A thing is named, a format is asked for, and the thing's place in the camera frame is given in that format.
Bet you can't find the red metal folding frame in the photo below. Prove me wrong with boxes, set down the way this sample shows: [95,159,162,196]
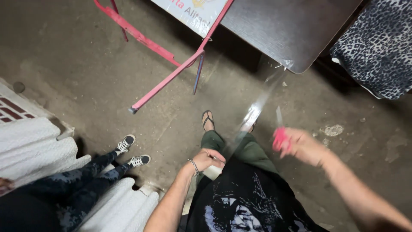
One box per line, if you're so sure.
[93,0,235,115]

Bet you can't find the black white sneaker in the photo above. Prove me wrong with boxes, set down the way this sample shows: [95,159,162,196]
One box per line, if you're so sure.
[115,134,136,156]
[127,155,151,168]

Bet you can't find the person's right hand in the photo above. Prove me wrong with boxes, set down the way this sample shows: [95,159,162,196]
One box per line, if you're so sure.
[273,127,329,167]

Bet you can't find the silver chain bracelet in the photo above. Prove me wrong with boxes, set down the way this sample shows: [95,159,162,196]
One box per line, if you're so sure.
[188,159,200,177]

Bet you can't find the dark wooden table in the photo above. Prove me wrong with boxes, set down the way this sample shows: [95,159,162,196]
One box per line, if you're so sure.
[220,0,364,75]

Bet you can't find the white printed sign board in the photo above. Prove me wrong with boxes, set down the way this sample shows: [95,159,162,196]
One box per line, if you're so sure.
[150,0,230,38]

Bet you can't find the leopard print fabric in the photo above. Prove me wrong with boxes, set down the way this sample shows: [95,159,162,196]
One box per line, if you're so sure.
[330,0,412,100]

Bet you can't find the person's black printed shirt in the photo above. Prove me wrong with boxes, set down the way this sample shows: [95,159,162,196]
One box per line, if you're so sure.
[179,157,330,232]

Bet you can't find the red handled scissors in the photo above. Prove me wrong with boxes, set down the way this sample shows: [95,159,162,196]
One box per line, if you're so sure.
[272,106,292,153]

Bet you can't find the white red patterned box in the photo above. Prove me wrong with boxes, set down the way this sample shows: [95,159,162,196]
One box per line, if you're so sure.
[0,77,75,140]

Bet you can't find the person's left hand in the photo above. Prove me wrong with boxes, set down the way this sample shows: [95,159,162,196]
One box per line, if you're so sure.
[192,148,226,173]

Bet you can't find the black flip flop sandal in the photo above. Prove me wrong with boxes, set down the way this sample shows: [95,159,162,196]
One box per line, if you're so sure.
[201,110,216,132]

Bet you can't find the person's green trousers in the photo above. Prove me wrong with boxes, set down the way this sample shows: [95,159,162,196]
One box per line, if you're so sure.
[196,130,279,187]

